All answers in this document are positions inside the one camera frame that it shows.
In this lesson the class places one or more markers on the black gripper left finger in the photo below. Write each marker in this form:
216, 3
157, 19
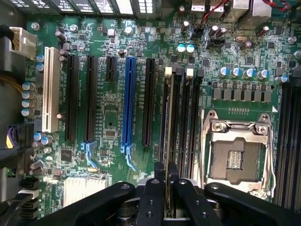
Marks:
103, 207

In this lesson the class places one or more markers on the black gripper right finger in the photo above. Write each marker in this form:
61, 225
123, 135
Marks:
235, 207

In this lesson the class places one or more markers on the black RAM slot bank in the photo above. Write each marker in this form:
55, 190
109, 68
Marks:
289, 141

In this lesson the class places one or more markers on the RAM slot with black clip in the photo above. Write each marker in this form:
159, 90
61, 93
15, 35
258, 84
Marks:
197, 117
177, 113

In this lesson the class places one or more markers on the RAM slot with white clip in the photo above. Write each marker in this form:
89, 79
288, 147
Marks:
188, 117
162, 117

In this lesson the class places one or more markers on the silver chipset heatsink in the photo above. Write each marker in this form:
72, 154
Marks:
84, 188

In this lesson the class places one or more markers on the metal CPU socket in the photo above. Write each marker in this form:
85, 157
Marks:
237, 155

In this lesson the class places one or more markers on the silver socket locking lever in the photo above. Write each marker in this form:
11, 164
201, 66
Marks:
272, 169

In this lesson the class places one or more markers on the black SATA ports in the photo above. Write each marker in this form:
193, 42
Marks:
28, 197

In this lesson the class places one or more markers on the green motherboard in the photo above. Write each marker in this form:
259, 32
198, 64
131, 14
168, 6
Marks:
113, 106

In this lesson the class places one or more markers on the long black expansion slot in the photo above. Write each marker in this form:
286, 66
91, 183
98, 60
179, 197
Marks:
72, 99
149, 101
91, 99

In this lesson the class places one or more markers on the blue expansion slot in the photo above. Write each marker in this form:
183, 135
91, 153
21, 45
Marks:
129, 101

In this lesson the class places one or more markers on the row of grey chokes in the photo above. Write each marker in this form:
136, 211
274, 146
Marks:
242, 91

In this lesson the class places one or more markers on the white PCI expansion slot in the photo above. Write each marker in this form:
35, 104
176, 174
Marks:
50, 89

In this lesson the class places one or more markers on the short black expansion slot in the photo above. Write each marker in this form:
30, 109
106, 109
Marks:
110, 68

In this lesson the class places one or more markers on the white power connector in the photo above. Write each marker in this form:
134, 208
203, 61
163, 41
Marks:
22, 42

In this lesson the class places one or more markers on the silver rear port block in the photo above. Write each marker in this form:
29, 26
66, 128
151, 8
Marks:
235, 10

